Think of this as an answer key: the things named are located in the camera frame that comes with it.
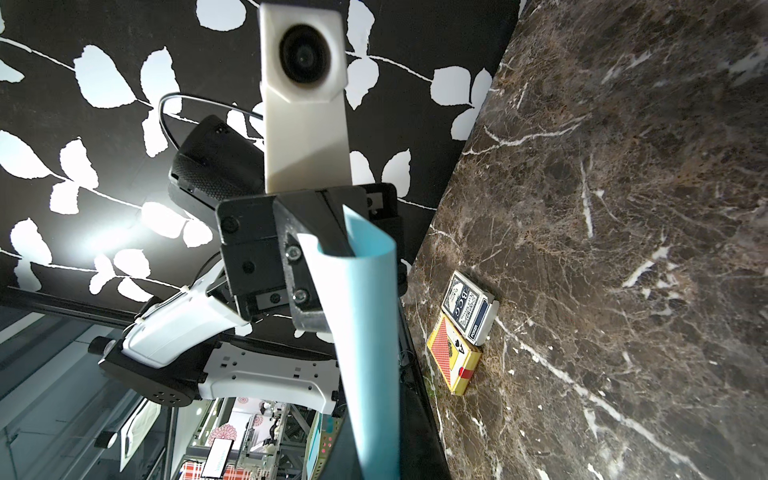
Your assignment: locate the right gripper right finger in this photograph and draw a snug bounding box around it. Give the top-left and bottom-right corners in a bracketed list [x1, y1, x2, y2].
[400, 359, 451, 480]

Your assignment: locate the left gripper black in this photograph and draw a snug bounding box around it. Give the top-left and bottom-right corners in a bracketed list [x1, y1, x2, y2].
[216, 183, 404, 334]

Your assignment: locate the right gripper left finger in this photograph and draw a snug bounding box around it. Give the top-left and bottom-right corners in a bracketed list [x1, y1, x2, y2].
[316, 415, 363, 480]

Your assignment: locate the white square paper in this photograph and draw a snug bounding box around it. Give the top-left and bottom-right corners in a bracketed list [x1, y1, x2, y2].
[299, 207, 400, 479]

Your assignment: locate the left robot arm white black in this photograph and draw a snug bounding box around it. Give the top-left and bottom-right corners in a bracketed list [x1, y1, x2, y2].
[88, 115, 403, 416]

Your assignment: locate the yellow red card box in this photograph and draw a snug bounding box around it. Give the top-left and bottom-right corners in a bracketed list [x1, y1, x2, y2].
[427, 313, 482, 396]

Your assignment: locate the blue white poker card box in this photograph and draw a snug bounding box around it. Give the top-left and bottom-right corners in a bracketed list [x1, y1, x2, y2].
[441, 271, 500, 346]

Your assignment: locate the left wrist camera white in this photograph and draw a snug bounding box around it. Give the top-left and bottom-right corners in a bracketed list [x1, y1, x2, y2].
[259, 3, 352, 194]

